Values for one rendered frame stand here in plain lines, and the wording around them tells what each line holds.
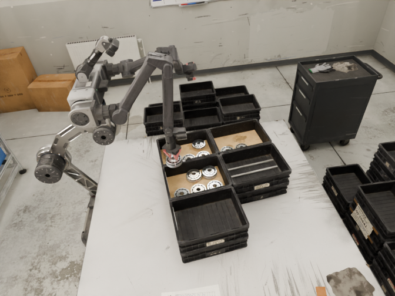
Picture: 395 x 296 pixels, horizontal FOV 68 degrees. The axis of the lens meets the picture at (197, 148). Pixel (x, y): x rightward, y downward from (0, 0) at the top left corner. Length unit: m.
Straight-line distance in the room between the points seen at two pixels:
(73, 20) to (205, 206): 3.58
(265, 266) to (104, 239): 0.99
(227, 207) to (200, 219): 0.18
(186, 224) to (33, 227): 1.87
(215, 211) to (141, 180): 0.69
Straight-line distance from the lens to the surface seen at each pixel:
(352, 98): 3.26
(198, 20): 4.63
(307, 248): 1.89
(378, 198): 2.57
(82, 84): 1.80
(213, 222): 1.77
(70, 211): 3.21
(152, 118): 3.18
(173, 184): 1.98
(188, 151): 2.19
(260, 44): 4.97
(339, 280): 1.84
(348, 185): 2.89
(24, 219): 3.40
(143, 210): 2.05
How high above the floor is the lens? 2.30
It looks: 42 degrees down
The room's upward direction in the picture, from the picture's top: 5 degrees counter-clockwise
